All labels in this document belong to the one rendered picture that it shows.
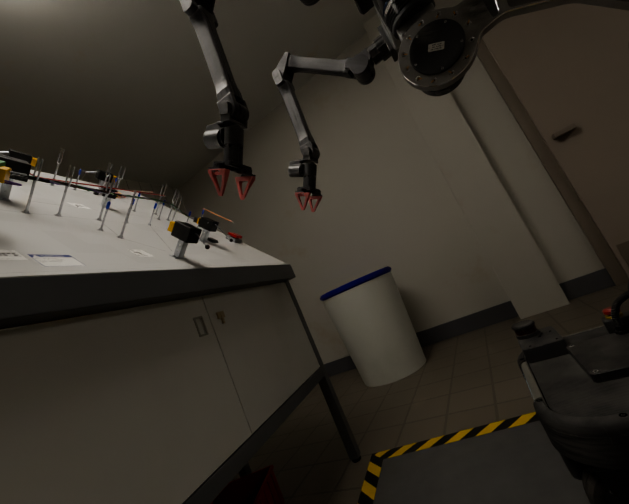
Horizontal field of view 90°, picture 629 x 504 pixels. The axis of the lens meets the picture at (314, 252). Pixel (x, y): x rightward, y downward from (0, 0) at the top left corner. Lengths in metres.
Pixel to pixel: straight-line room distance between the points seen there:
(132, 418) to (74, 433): 0.10
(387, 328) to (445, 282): 0.75
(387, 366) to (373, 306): 0.40
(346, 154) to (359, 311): 1.47
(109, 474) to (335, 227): 2.52
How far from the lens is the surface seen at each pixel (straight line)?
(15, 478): 0.65
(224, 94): 1.06
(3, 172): 0.85
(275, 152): 3.34
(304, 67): 1.58
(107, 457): 0.71
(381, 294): 2.18
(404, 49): 1.06
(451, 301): 2.74
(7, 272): 0.70
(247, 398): 0.98
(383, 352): 2.21
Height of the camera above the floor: 0.64
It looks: 9 degrees up
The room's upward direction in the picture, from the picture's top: 24 degrees counter-clockwise
